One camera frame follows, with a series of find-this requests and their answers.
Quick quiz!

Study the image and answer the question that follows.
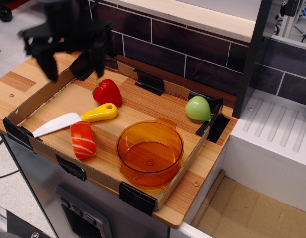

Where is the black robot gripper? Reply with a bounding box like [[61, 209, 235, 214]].
[[18, 17, 113, 82]]

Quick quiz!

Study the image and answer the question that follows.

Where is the orange salmon sushi toy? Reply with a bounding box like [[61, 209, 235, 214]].
[[70, 121, 96, 159]]

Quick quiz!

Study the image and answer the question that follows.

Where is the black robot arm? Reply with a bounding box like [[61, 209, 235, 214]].
[[18, 0, 113, 82]]

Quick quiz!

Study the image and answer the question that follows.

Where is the cardboard fence with black tape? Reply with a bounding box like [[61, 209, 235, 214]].
[[0, 53, 237, 224]]

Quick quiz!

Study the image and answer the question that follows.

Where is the orange transparent plastic pot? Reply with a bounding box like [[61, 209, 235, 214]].
[[116, 118, 184, 187]]

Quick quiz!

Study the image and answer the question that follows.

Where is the red toy bell pepper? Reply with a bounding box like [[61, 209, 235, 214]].
[[92, 79, 122, 107]]

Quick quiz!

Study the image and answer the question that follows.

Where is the black caster wheel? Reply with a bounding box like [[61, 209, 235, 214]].
[[0, 6, 12, 22]]

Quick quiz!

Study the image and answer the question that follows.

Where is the green toy pear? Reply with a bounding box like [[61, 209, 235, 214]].
[[185, 96, 212, 121]]

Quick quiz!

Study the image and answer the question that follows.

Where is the grey toy oven front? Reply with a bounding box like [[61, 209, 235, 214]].
[[55, 184, 113, 238]]

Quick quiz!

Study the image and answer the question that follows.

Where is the dark grey right upright panel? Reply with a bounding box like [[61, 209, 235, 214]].
[[232, 0, 280, 118]]

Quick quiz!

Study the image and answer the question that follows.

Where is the white toy sink drainboard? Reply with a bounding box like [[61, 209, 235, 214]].
[[223, 90, 306, 212]]

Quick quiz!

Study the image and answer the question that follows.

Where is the yellow handled white toy knife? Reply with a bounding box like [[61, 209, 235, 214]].
[[32, 103, 118, 138]]

